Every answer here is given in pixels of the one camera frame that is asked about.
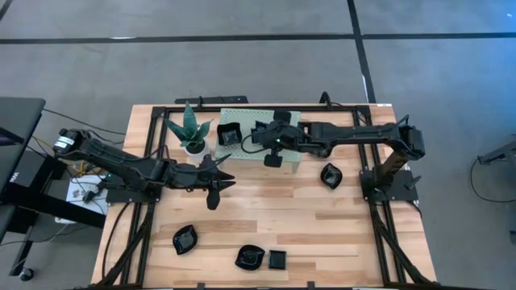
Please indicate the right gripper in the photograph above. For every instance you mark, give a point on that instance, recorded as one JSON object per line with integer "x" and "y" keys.
{"x": 284, "y": 137}

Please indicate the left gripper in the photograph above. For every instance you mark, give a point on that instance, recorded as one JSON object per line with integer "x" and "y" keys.
{"x": 193, "y": 177}

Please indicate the black wavy square mini plate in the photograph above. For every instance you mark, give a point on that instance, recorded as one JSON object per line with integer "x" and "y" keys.
{"x": 230, "y": 135}

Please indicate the black wavy oval mini plate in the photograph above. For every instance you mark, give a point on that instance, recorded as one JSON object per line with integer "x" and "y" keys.
{"x": 250, "y": 258}

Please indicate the black leaf-shaped mini plate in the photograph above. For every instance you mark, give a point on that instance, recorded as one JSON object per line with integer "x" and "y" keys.
{"x": 331, "y": 177}
{"x": 185, "y": 240}

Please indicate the black small square mini plate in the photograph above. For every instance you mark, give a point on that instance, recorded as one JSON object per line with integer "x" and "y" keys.
{"x": 277, "y": 259}

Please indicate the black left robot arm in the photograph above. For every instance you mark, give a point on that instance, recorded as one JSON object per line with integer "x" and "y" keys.
{"x": 121, "y": 165}

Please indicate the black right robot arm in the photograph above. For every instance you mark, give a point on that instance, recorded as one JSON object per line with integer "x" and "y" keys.
{"x": 354, "y": 135}

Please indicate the pale green perforated metal shelf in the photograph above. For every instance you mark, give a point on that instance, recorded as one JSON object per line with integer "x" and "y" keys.
{"x": 238, "y": 155}

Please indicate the white plant pot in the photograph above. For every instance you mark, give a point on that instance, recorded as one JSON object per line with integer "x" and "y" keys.
{"x": 205, "y": 151}

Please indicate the black power strip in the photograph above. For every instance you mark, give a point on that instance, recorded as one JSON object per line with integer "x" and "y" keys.
{"x": 217, "y": 100}

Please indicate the green snake plant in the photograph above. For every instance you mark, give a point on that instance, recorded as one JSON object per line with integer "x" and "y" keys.
{"x": 189, "y": 129}

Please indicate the white printed box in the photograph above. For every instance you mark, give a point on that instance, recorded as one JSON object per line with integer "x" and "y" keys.
{"x": 78, "y": 189}

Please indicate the black desk top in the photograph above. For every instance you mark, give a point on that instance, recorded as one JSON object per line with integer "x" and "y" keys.
{"x": 18, "y": 121}

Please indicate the black caster wheel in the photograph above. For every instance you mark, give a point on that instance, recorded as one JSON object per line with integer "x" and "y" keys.
{"x": 26, "y": 274}

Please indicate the grey metal stand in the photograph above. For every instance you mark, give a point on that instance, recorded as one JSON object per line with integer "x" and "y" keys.
{"x": 504, "y": 153}

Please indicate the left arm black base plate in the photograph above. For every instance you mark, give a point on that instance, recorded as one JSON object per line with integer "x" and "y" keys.
{"x": 121, "y": 197}

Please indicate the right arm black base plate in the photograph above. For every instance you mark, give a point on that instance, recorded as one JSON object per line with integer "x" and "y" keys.
{"x": 403, "y": 193}

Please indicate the black desk frame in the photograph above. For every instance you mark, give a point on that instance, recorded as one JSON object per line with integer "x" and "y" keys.
{"x": 60, "y": 207}

